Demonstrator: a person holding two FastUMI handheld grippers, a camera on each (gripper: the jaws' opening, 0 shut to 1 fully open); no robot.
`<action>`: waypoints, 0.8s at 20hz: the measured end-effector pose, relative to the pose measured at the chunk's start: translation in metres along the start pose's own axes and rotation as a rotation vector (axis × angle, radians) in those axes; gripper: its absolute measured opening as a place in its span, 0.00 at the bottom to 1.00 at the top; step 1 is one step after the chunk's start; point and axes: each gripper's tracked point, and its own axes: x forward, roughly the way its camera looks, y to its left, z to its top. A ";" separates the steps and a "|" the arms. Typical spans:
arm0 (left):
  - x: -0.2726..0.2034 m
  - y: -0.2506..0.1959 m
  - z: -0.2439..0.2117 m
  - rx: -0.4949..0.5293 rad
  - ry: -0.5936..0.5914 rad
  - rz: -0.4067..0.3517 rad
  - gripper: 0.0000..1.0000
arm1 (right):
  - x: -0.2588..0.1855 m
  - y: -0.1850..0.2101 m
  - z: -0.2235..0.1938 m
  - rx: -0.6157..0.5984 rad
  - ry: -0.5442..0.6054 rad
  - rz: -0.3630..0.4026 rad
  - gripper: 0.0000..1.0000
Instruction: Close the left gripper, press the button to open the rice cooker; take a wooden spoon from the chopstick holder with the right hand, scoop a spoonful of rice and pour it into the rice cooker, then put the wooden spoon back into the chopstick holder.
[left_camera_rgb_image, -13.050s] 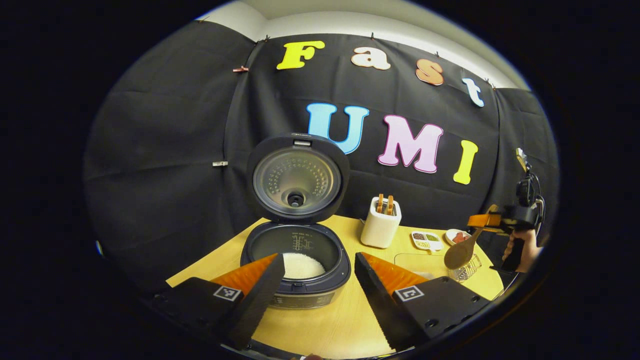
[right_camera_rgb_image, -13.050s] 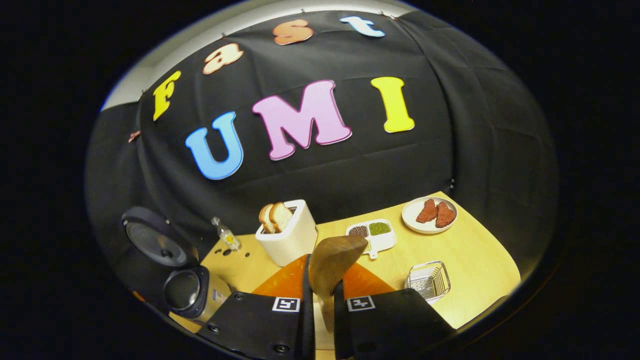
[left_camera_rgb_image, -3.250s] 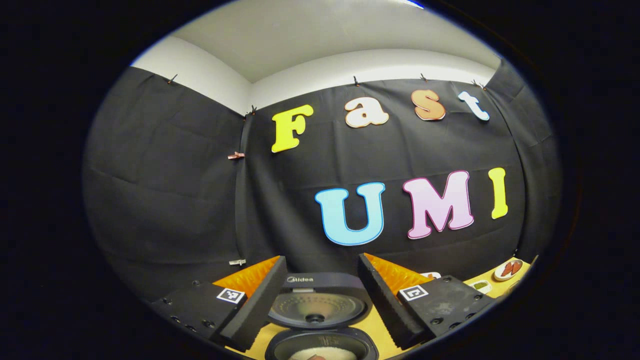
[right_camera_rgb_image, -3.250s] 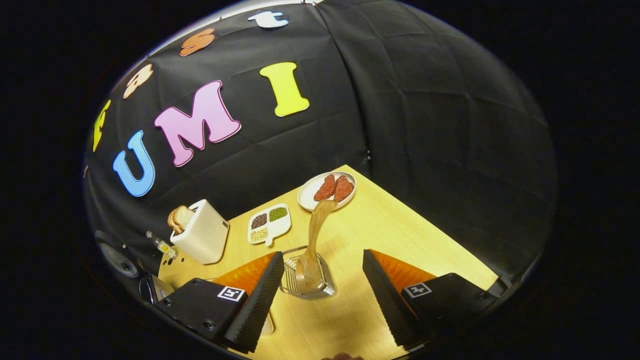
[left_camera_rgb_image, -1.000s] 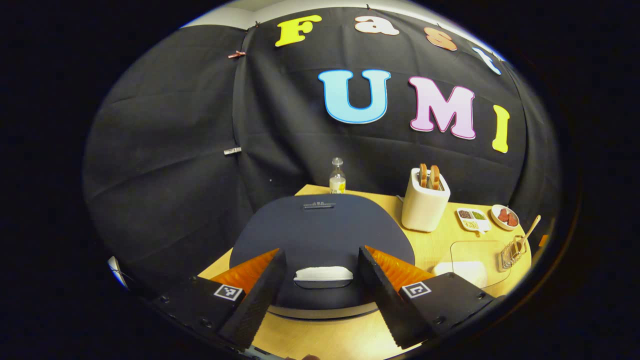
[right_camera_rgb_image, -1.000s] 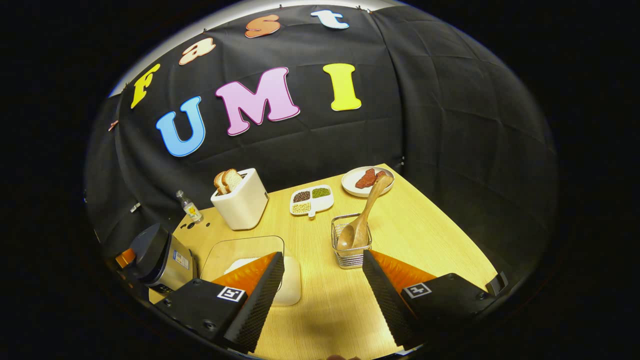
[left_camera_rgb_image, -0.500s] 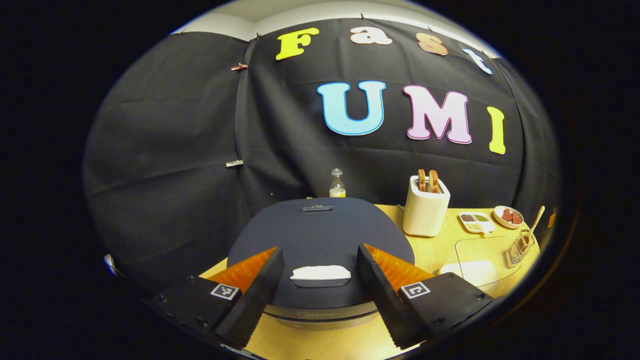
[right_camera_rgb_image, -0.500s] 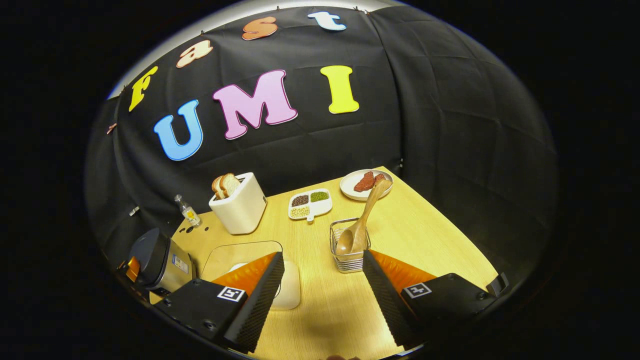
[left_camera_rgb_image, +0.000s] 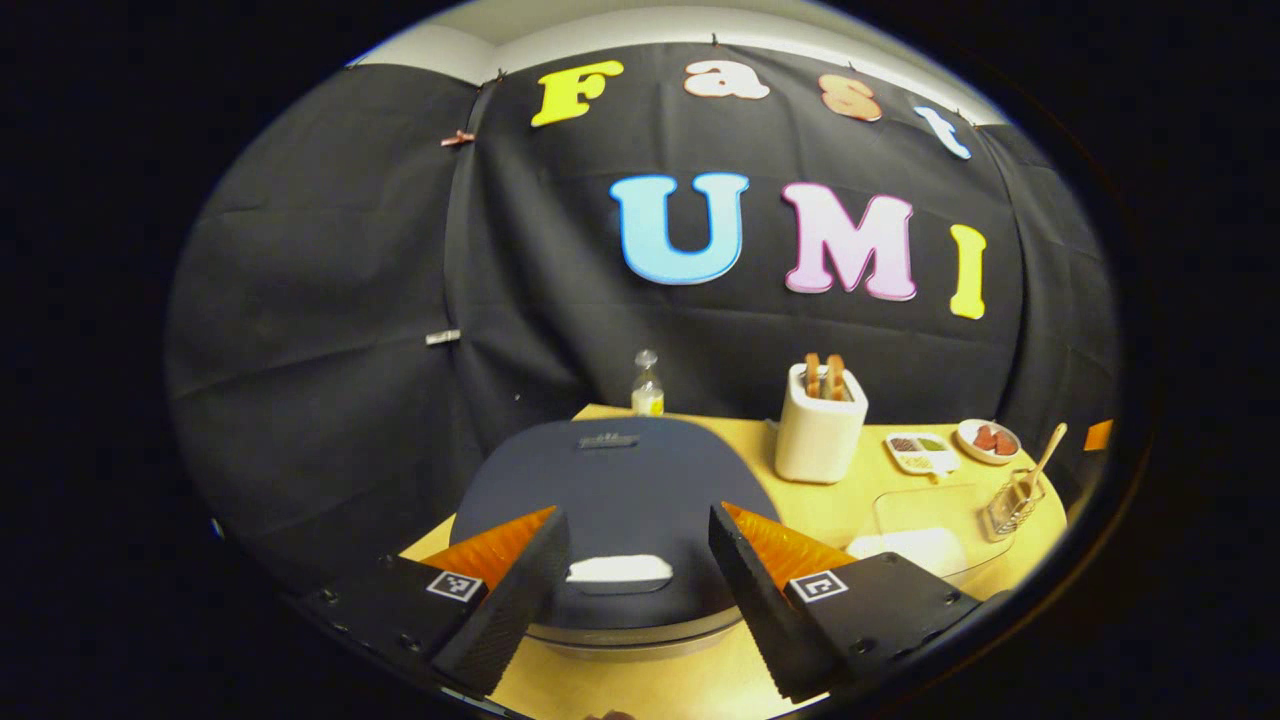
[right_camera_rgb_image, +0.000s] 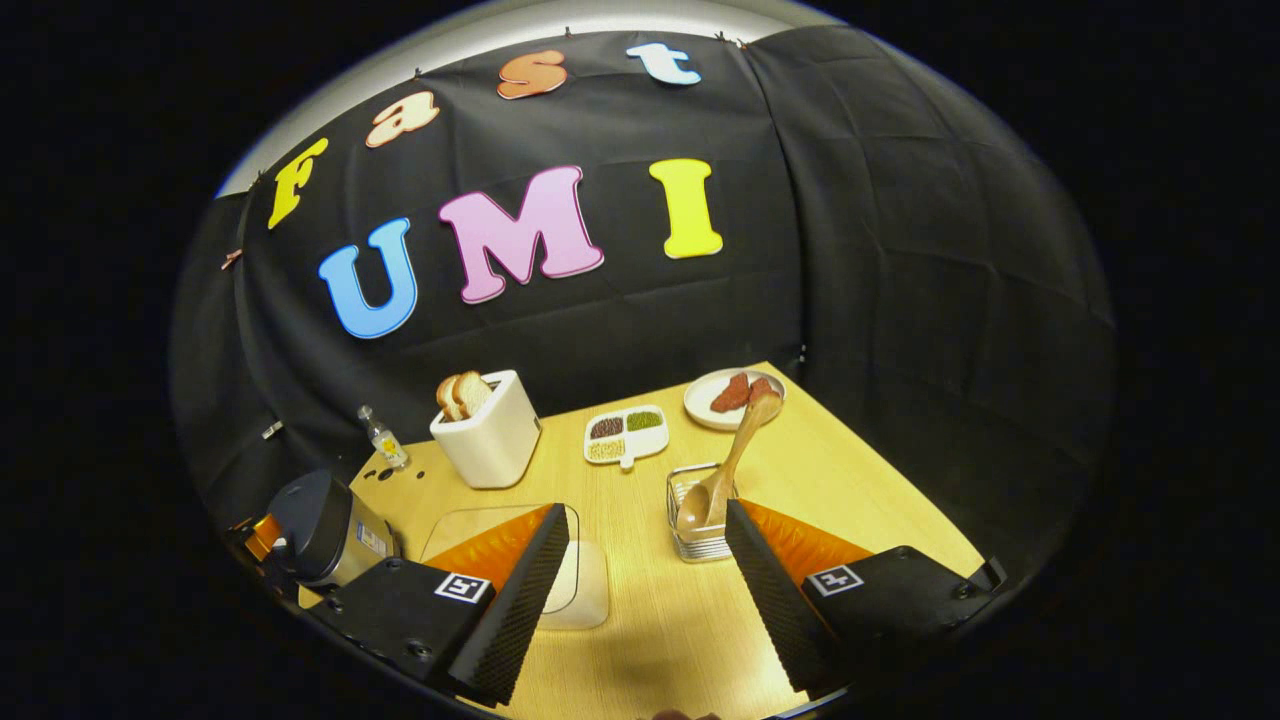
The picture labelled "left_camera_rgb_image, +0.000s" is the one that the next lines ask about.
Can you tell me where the small glass bottle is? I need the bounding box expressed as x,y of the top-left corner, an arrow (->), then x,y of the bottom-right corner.
631,349 -> 665,417

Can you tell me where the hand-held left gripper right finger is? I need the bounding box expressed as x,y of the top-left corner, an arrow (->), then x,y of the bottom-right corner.
708,503 -> 986,704

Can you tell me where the wire chopstick holder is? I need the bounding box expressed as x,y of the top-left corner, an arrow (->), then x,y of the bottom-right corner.
985,470 -> 1046,541

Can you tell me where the white toaster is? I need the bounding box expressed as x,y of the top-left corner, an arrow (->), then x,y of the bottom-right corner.
773,355 -> 869,485

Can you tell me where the wooden spoon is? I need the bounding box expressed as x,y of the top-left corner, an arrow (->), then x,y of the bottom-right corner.
1018,423 -> 1069,501

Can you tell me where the white divided bean dish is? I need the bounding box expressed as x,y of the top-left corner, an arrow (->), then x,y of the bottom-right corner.
885,432 -> 961,479

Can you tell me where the dark grey rice cooker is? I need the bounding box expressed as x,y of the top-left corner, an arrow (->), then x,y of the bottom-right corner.
448,417 -> 766,661

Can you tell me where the clear container of white rice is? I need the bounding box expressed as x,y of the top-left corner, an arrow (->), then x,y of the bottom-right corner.
845,483 -> 1001,581

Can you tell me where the round white plate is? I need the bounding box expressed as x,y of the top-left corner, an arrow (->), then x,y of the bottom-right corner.
955,418 -> 1022,467

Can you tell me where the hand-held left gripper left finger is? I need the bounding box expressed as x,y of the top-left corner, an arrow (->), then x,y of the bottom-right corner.
300,506 -> 571,698

